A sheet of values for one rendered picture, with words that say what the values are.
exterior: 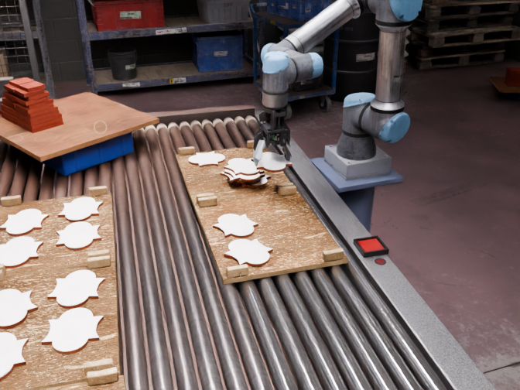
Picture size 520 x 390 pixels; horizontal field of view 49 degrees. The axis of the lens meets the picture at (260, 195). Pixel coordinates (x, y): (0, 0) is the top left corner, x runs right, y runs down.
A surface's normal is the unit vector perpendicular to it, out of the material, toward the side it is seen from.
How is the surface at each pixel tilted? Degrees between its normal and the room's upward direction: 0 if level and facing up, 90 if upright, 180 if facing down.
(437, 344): 0
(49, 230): 0
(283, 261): 0
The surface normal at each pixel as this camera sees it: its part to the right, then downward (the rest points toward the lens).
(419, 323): 0.00, -0.88
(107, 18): 0.34, 0.44
